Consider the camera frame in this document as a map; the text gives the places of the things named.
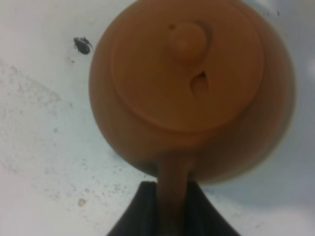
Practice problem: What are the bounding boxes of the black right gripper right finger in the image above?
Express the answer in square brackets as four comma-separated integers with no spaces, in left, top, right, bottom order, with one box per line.
[184,181,240,236]

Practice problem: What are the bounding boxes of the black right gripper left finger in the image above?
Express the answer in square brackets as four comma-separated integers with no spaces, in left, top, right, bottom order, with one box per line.
[108,181,158,236]

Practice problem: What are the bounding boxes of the brown clay teapot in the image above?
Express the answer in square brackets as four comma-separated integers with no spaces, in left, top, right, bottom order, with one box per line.
[89,0,297,236]

